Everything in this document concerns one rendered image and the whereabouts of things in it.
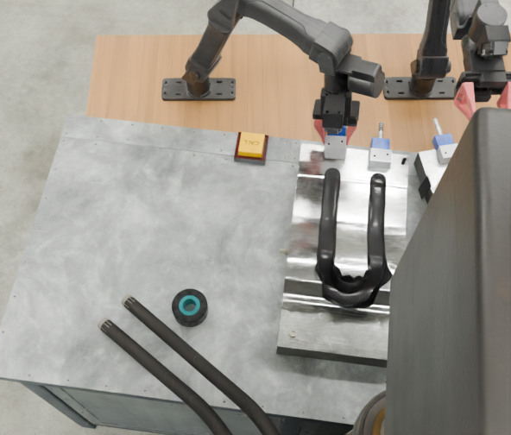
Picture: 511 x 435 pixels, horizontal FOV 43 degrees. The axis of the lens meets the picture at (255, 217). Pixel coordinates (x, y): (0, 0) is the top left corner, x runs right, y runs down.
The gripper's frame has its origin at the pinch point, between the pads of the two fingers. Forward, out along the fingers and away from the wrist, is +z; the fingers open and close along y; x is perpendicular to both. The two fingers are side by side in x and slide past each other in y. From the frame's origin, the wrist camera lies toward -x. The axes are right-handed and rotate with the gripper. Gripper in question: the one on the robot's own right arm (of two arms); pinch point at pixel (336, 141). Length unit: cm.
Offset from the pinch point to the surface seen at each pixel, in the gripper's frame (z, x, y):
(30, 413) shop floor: 99, -25, -97
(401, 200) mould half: 11.0, -7.0, 16.1
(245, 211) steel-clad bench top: 16.1, -8.8, -21.0
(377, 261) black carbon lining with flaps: 13.7, -24.6, 11.4
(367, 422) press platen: -29, -90, 10
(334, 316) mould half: 22.2, -34.1, 3.0
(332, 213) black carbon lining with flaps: 11.8, -12.3, 0.6
